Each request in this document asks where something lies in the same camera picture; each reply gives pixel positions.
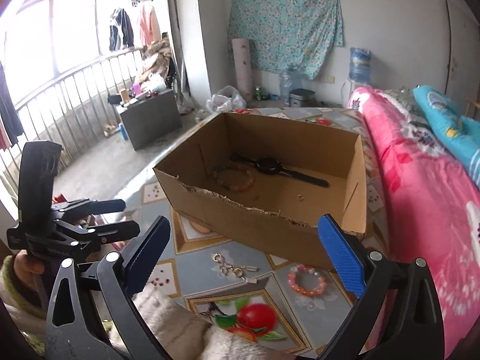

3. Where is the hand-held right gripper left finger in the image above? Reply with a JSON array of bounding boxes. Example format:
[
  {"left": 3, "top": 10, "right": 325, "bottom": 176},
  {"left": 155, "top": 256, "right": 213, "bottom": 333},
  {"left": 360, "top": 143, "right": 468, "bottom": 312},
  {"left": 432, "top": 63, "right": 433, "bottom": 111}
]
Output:
[{"left": 44, "top": 215, "right": 171, "bottom": 360}]

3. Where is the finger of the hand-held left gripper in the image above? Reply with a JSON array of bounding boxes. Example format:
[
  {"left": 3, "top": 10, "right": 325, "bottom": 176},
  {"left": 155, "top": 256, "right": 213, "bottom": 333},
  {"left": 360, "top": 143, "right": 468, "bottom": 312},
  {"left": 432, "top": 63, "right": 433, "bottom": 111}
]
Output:
[
  {"left": 56, "top": 219, "right": 140, "bottom": 244},
  {"left": 52, "top": 199, "right": 126, "bottom": 220}
]

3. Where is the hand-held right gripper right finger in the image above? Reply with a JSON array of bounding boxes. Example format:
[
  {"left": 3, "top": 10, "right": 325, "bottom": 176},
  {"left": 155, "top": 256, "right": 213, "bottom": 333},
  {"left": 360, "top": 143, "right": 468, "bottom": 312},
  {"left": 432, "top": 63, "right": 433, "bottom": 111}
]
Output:
[{"left": 317, "top": 214, "right": 445, "bottom": 360}]

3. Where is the orange pink bead bracelet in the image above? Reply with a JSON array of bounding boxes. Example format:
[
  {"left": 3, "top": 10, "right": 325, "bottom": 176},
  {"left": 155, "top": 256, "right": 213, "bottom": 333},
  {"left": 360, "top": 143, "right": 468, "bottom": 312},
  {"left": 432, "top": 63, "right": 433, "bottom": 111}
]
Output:
[{"left": 287, "top": 264, "right": 328, "bottom": 298}]

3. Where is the gold lobster clasp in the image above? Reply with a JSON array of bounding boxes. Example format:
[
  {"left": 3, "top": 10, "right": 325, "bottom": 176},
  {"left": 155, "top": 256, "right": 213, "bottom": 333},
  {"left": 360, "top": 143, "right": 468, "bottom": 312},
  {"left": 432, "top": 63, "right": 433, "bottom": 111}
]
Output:
[{"left": 212, "top": 253, "right": 230, "bottom": 275}]

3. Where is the brown cardboard box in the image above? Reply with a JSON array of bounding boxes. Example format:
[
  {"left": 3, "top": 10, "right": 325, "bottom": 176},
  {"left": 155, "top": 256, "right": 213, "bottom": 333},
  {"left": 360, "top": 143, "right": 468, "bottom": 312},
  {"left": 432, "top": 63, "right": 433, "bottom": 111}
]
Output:
[{"left": 152, "top": 112, "right": 367, "bottom": 271}]

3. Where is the silver clasp chain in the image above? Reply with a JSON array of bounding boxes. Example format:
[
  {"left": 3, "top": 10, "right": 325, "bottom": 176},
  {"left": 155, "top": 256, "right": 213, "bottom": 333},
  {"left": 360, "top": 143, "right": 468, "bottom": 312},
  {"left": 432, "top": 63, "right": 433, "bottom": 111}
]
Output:
[{"left": 229, "top": 265, "right": 259, "bottom": 284}]

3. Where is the multicolour bead bracelet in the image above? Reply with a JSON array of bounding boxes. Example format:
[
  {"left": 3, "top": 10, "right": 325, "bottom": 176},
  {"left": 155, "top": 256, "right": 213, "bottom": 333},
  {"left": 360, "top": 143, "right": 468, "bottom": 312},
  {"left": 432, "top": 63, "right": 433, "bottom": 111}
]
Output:
[{"left": 212, "top": 167, "right": 256, "bottom": 193}]

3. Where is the black watch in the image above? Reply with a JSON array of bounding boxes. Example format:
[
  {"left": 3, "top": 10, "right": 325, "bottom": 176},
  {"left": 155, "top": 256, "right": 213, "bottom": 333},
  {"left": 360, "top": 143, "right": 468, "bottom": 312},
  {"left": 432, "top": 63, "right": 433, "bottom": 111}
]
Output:
[{"left": 229, "top": 152, "right": 331, "bottom": 188}]

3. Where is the person's left hand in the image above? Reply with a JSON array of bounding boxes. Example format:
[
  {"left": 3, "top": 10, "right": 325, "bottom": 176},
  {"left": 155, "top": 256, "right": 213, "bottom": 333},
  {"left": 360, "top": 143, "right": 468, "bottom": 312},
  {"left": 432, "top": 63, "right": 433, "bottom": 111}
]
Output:
[{"left": 13, "top": 253, "right": 46, "bottom": 276}]

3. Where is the dark hanging cloth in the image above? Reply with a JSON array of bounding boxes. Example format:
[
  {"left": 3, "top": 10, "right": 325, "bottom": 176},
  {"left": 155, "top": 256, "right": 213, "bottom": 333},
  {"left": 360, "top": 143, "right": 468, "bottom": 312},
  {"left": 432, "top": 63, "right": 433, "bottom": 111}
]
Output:
[{"left": 0, "top": 60, "right": 20, "bottom": 147}]

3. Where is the pink floral bed blanket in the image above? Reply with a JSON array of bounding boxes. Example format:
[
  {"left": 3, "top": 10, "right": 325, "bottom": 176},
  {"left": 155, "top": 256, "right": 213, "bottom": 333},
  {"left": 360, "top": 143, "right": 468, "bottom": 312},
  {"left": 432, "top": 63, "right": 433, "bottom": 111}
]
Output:
[{"left": 347, "top": 87, "right": 480, "bottom": 360}]

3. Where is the grey cabinet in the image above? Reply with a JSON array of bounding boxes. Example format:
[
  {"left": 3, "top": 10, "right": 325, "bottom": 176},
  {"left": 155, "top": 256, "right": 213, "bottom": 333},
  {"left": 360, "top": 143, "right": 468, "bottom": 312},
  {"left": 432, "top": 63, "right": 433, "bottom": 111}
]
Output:
[{"left": 116, "top": 89, "right": 183, "bottom": 151}]

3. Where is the metal balcony railing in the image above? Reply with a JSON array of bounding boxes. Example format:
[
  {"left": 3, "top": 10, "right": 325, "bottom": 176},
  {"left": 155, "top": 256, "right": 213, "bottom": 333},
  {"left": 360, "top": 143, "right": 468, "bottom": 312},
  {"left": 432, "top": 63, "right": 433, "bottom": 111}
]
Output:
[{"left": 0, "top": 47, "right": 151, "bottom": 196}]

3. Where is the pile of cardboard clutter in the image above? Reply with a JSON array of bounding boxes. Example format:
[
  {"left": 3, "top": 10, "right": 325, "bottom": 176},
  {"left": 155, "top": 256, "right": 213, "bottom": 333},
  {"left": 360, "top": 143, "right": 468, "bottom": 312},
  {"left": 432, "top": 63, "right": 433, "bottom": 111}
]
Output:
[{"left": 133, "top": 34, "right": 177, "bottom": 96}]

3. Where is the white plastic bag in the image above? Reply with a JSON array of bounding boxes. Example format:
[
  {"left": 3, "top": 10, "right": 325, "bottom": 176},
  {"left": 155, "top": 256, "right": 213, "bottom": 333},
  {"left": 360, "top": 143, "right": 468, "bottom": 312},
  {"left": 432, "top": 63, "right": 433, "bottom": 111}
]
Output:
[{"left": 206, "top": 85, "right": 247, "bottom": 113}]

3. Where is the grey trash bin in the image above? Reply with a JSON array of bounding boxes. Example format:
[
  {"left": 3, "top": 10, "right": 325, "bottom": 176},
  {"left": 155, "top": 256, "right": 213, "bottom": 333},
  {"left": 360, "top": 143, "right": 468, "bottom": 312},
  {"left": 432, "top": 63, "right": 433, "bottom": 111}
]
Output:
[{"left": 289, "top": 88, "right": 316, "bottom": 108}]

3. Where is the grey patterned pillow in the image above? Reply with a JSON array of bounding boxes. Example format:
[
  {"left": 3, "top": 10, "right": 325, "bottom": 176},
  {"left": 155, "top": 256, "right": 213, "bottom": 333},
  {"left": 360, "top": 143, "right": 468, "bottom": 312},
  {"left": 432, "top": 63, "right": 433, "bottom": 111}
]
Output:
[{"left": 382, "top": 87, "right": 422, "bottom": 122}]

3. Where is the blue striped pillow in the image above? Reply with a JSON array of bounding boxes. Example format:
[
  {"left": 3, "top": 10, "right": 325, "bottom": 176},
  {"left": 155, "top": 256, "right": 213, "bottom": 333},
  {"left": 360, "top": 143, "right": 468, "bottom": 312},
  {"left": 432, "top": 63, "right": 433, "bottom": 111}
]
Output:
[{"left": 412, "top": 85, "right": 480, "bottom": 188}]

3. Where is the white water dispenser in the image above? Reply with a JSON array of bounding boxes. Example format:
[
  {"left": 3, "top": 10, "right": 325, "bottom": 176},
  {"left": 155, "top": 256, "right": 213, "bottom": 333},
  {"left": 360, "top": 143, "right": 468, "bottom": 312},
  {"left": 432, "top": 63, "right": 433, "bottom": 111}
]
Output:
[{"left": 344, "top": 79, "right": 362, "bottom": 100}]

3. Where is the dark hanging jacket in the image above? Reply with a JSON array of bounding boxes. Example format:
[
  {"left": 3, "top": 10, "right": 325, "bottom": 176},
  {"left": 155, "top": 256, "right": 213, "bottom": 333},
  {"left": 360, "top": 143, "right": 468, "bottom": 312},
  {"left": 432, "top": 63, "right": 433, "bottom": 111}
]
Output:
[{"left": 109, "top": 7, "right": 134, "bottom": 51}]

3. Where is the clear plastic water bottle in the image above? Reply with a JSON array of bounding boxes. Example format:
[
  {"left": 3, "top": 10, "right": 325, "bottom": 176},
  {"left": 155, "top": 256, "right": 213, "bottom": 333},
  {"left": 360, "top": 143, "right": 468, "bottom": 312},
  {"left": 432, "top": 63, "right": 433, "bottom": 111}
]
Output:
[{"left": 278, "top": 67, "right": 304, "bottom": 106}]

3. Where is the pink hanging garment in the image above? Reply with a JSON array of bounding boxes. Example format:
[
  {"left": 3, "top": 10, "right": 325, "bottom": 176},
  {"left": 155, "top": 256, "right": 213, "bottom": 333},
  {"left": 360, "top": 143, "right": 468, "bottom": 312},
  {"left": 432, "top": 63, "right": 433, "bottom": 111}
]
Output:
[{"left": 136, "top": 3, "right": 161, "bottom": 46}]

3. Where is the blue water jug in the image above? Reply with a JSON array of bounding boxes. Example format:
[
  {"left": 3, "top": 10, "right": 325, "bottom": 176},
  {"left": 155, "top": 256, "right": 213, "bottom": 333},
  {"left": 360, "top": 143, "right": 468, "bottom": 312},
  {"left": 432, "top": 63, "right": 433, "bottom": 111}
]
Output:
[{"left": 349, "top": 47, "right": 373, "bottom": 83}]

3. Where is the teal floral wall cloth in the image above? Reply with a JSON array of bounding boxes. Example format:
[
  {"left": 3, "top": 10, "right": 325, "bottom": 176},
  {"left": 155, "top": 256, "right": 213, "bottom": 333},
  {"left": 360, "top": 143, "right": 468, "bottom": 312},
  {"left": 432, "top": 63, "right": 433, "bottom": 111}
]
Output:
[{"left": 229, "top": 0, "right": 345, "bottom": 80}]

